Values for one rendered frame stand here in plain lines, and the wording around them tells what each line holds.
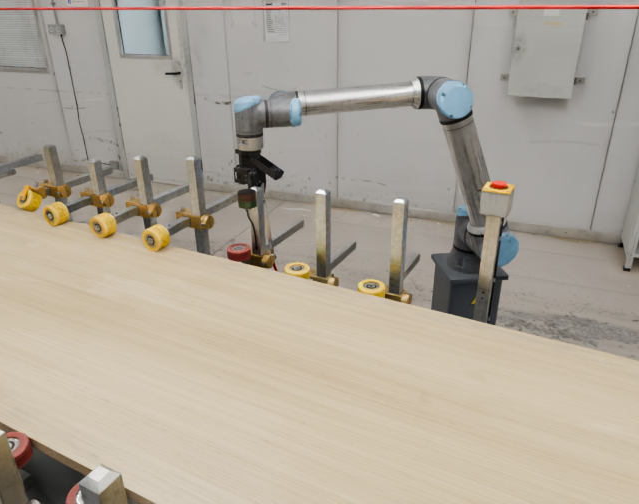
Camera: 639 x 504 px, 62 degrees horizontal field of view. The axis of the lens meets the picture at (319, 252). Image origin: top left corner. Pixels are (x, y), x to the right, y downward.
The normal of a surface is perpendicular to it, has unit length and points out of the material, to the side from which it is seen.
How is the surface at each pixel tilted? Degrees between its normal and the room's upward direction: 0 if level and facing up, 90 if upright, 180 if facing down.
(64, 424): 0
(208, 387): 0
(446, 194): 90
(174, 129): 90
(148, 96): 90
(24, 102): 90
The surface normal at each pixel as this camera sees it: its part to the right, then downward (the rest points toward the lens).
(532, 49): -0.38, 0.40
